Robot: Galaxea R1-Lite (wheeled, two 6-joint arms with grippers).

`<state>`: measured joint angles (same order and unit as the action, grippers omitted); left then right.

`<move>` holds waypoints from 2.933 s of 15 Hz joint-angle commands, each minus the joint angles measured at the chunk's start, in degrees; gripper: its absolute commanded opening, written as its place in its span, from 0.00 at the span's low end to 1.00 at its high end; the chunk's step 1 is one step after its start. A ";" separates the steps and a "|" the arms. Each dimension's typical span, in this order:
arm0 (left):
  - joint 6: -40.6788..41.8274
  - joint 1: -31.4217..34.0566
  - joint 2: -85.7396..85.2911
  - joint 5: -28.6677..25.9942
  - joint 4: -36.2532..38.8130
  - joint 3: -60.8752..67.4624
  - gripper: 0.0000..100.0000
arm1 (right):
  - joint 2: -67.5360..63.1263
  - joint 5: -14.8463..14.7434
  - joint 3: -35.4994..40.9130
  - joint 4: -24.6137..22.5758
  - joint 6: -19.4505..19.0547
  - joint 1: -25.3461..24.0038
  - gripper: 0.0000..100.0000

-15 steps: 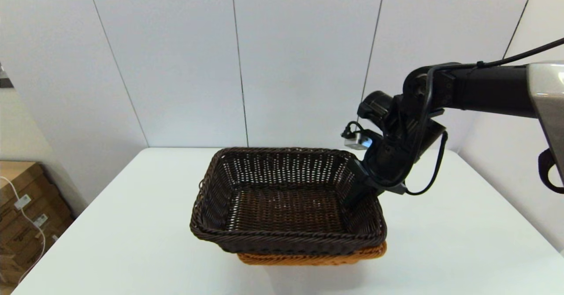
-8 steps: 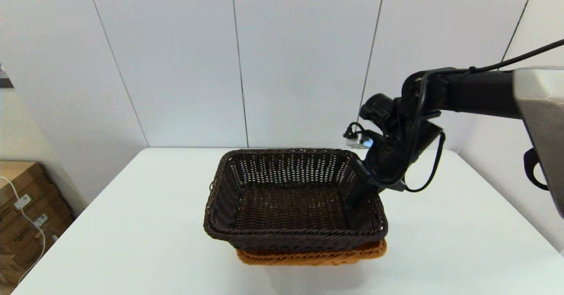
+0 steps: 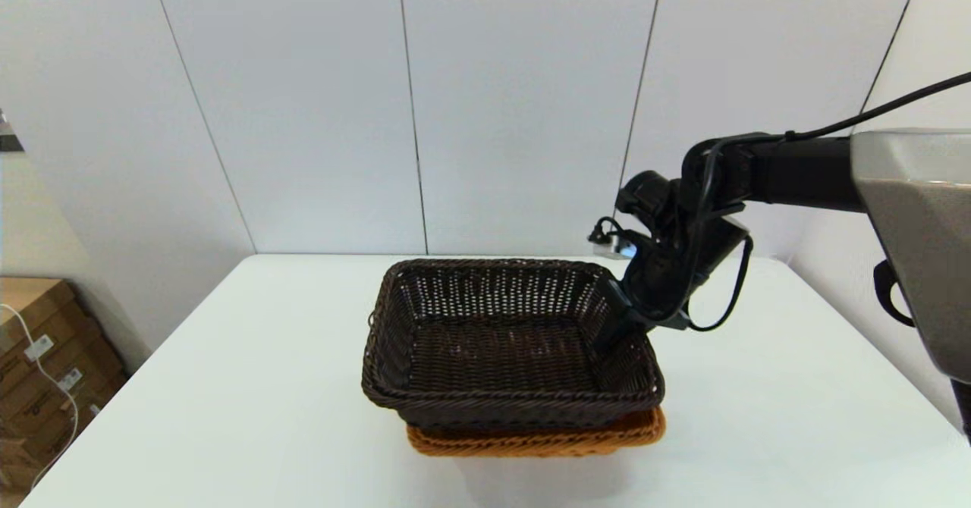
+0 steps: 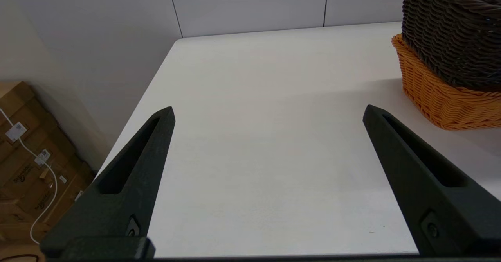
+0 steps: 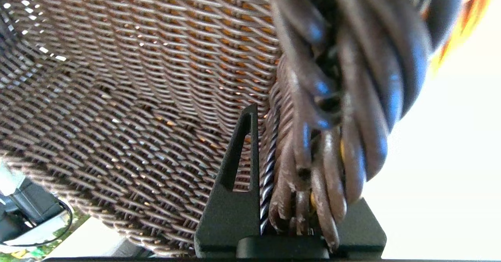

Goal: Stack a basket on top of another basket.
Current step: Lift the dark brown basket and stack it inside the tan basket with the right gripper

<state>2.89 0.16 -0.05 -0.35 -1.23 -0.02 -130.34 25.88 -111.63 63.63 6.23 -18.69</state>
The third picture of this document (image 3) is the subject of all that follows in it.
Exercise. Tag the dark brown wicker basket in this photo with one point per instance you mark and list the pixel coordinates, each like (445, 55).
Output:
(501, 356)

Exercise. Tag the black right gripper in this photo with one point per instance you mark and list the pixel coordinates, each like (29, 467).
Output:
(667, 273)

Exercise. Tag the brown cardboard box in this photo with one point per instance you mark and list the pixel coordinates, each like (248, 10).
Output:
(53, 318)

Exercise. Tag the dark grey wall fixture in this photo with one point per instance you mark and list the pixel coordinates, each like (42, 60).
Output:
(9, 144)

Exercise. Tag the orange wicker basket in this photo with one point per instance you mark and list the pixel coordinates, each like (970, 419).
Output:
(531, 441)

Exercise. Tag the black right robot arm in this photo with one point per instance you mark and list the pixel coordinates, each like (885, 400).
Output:
(918, 227)

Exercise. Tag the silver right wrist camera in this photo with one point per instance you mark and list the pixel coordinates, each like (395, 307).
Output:
(616, 249)

